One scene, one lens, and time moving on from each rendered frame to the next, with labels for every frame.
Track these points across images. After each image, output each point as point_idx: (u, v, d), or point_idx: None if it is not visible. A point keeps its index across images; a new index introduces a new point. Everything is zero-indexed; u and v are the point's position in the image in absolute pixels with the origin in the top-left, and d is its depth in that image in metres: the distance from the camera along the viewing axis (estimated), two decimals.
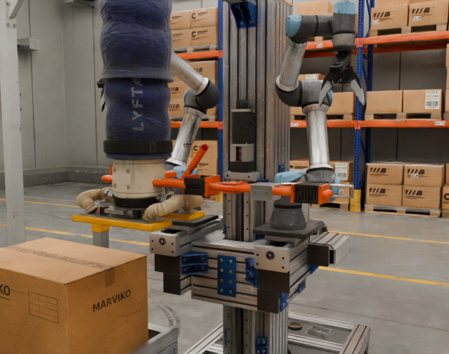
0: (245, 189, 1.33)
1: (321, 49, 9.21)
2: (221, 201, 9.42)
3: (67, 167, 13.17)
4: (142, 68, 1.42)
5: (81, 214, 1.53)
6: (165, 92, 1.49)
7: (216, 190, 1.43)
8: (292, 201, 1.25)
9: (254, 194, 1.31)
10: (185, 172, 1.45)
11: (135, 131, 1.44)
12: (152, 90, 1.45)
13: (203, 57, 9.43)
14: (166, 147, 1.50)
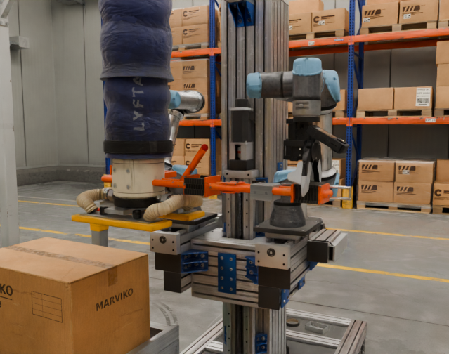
0: (245, 189, 1.33)
1: (313, 47, 9.25)
2: (214, 199, 9.43)
3: (58, 166, 13.10)
4: (142, 67, 1.42)
5: (81, 214, 1.53)
6: (166, 92, 1.49)
7: (216, 190, 1.43)
8: (292, 201, 1.25)
9: (254, 194, 1.31)
10: (185, 172, 1.45)
11: (136, 131, 1.44)
12: (153, 90, 1.45)
13: (194, 55, 9.42)
14: (166, 147, 1.50)
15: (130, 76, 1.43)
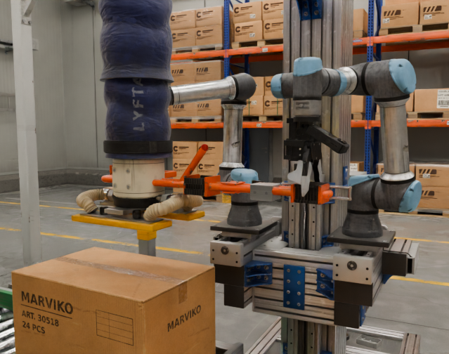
0: (245, 189, 1.33)
1: None
2: (228, 202, 9.27)
3: (67, 168, 12.95)
4: (142, 68, 1.42)
5: (81, 214, 1.53)
6: (165, 92, 1.49)
7: (216, 190, 1.43)
8: (292, 201, 1.25)
9: (254, 194, 1.31)
10: (185, 172, 1.45)
11: (136, 131, 1.44)
12: (153, 90, 1.45)
13: None
14: (166, 147, 1.50)
15: None
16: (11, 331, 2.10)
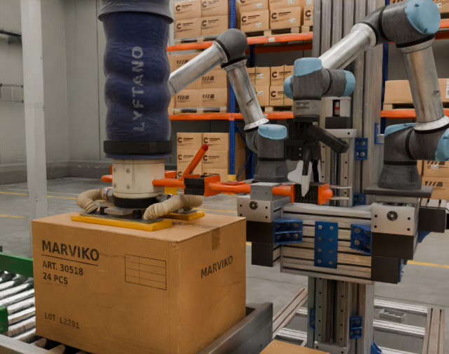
0: (245, 189, 1.33)
1: None
2: (233, 194, 9.18)
3: (69, 161, 12.85)
4: (141, 2, 1.40)
5: (81, 214, 1.53)
6: (165, 92, 1.49)
7: (216, 190, 1.43)
8: (292, 201, 1.25)
9: (254, 194, 1.31)
10: (185, 172, 1.45)
11: (136, 131, 1.44)
12: (153, 90, 1.45)
13: None
14: (166, 147, 1.50)
15: (130, 76, 1.43)
16: (26, 294, 2.00)
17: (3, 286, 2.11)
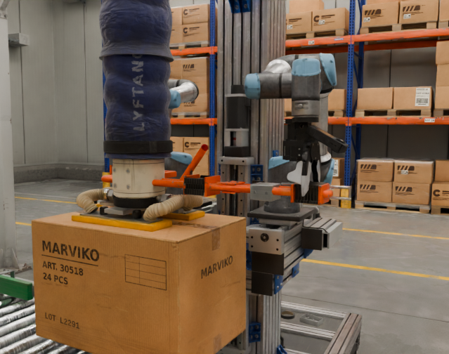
0: (245, 189, 1.33)
1: (313, 46, 9.25)
2: (213, 197, 9.42)
3: (57, 164, 13.08)
4: (142, 45, 1.42)
5: (81, 214, 1.53)
6: (166, 92, 1.49)
7: (216, 190, 1.43)
8: (292, 201, 1.25)
9: (254, 194, 1.31)
10: (185, 172, 1.45)
11: (136, 131, 1.44)
12: (153, 90, 1.45)
13: None
14: (166, 147, 1.50)
15: (130, 76, 1.43)
16: None
17: None
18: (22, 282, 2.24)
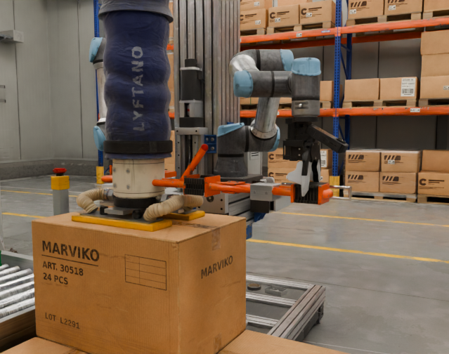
0: (245, 189, 1.33)
1: (301, 39, 9.36)
2: None
3: (53, 159, 13.22)
4: (141, 1, 1.40)
5: (81, 214, 1.53)
6: (165, 92, 1.49)
7: (216, 190, 1.43)
8: (292, 201, 1.25)
9: (254, 194, 1.31)
10: (185, 172, 1.45)
11: (136, 131, 1.44)
12: (153, 90, 1.45)
13: None
14: (166, 147, 1.50)
15: (130, 76, 1.43)
16: None
17: None
18: None
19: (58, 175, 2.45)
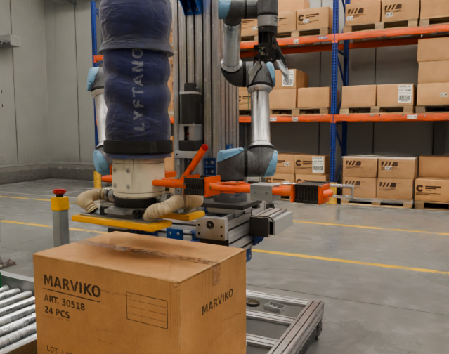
0: (245, 189, 1.33)
1: (298, 45, 9.38)
2: None
3: (50, 164, 13.20)
4: (142, 38, 1.41)
5: (81, 214, 1.53)
6: (166, 92, 1.49)
7: (216, 190, 1.43)
8: (292, 201, 1.25)
9: (254, 194, 1.31)
10: (185, 172, 1.45)
11: (136, 131, 1.44)
12: (153, 90, 1.45)
13: None
14: (166, 147, 1.50)
15: (130, 76, 1.43)
16: None
17: None
18: None
19: (58, 196, 2.46)
